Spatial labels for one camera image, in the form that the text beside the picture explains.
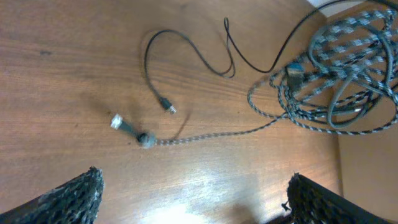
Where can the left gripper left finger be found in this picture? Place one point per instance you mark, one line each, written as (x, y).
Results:
(75, 201)

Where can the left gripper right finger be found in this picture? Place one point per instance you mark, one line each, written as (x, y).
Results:
(309, 202)

